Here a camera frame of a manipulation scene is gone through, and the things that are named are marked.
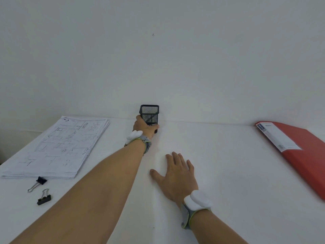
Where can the person's right hand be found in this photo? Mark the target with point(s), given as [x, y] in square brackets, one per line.
[177, 179]

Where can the person's left hand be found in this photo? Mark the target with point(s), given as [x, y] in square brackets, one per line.
[141, 126]

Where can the person's right middle finger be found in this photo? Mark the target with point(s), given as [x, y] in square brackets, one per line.
[176, 160]

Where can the person's right thumb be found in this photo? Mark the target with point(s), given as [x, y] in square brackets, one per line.
[156, 174]

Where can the person's left thumb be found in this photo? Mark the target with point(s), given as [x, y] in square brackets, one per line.
[153, 127]

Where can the person's right little finger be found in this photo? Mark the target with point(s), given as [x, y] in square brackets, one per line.
[190, 168]

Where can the black mesh pen holder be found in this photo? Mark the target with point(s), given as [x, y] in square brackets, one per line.
[149, 114]

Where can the person's left forearm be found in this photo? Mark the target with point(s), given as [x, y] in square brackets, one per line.
[101, 185]

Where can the person's right forearm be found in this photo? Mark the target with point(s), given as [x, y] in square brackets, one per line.
[215, 228]

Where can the stack of printed drawing papers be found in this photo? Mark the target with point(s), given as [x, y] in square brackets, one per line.
[58, 147]

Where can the red plastic folder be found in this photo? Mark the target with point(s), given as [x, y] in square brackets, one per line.
[302, 149]

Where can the black binder clip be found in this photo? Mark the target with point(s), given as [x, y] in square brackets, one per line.
[40, 180]
[44, 198]

